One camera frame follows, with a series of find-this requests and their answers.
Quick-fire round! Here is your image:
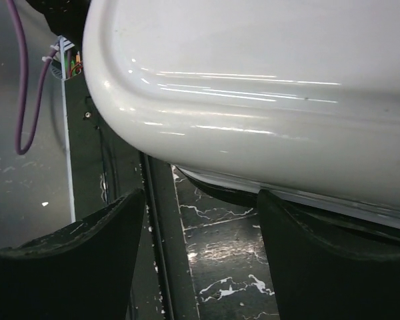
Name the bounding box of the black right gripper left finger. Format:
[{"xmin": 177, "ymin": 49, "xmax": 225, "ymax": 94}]
[{"xmin": 0, "ymin": 189, "xmax": 145, "ymax": 319}]

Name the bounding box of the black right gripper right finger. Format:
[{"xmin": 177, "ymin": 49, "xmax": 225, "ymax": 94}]
[{"xmin": 257, "ymin": 190, "xmax": 400, "ymax": 319}]

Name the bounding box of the black white space suitcase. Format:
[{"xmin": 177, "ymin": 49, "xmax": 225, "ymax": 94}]
[{"xmin": 81, "ymin": 0, "xmax": 400, "ymax": 241}]

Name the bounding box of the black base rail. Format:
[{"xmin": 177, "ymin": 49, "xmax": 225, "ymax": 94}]
[{"xmin": 60, "ymin": 39, "xmax": 199, "ymax": 319}]

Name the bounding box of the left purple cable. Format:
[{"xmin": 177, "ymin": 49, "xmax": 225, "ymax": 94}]
[{"xmin": 5, "ymin": 0, "xmax": 59, "ymax": 156}]

